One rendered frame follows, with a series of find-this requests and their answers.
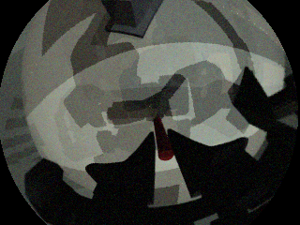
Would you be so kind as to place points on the dark red peg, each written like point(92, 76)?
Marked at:
point(164, 149)

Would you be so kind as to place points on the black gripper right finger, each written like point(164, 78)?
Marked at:
point(196, 160)

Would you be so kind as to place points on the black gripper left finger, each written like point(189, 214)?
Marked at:
point(138, 170)

